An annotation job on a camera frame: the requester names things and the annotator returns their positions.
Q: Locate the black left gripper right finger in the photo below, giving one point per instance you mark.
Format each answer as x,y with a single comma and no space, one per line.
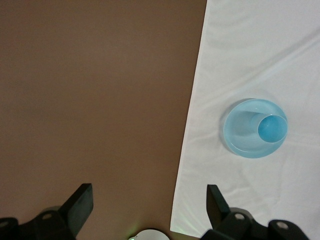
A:
220,215

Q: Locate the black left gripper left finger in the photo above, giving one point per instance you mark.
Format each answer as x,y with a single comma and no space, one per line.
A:
75,212

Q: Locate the blue cup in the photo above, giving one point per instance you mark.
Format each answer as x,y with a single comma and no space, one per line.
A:
271,130

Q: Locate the blue plate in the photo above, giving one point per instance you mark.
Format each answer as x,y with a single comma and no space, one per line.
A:
240,140

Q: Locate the white square cloth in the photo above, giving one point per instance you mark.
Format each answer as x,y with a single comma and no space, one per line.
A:
250,62

